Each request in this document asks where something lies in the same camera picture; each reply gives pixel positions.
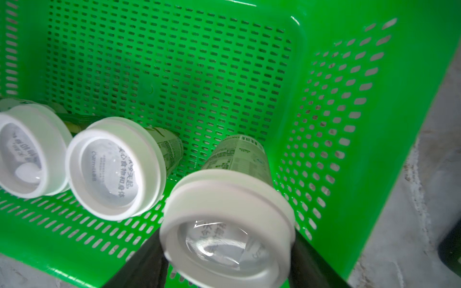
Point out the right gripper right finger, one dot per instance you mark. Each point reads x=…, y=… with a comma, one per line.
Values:
x=309, y=269

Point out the green plastic basket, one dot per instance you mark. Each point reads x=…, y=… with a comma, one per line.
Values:
x=335, y=91

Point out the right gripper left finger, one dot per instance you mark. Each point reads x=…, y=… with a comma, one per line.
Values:
x=147, y=268

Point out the yogurt cup white lid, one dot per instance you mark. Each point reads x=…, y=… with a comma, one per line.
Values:
x=118, y=169
x=226, y=226
x=34, y=142

